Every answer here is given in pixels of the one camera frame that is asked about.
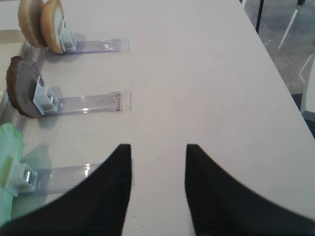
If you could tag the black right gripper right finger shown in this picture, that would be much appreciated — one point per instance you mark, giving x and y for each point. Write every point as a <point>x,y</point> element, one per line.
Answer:
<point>220,205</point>

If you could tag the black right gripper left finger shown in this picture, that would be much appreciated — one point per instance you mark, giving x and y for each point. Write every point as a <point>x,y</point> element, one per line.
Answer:
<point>95,207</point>

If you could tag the clear holder strip lettuce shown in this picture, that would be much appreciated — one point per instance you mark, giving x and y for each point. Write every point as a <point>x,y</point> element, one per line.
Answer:
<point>33,175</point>

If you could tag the green lettuce leaf standing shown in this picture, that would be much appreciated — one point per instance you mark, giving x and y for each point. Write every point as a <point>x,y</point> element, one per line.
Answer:
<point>11,146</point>

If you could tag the brown meat patty standing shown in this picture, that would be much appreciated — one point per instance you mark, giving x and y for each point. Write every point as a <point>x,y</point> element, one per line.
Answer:
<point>23,88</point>

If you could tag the bread bun slice upper right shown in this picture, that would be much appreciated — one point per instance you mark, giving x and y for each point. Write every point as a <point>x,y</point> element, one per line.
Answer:
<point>51,23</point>

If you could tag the bread bun slice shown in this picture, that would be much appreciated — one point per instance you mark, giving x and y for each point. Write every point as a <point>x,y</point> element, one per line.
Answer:
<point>29,12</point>
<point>51,23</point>

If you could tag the bread bun slice upper left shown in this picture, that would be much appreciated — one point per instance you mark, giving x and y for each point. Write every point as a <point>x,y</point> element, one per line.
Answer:
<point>29,12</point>

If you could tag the clear holder strip patty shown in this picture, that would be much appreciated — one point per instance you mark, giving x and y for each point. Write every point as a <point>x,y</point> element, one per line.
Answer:
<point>50,105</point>

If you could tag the clear holder strip buns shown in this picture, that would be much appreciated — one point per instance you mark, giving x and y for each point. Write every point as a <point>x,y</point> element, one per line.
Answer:
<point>71,46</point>

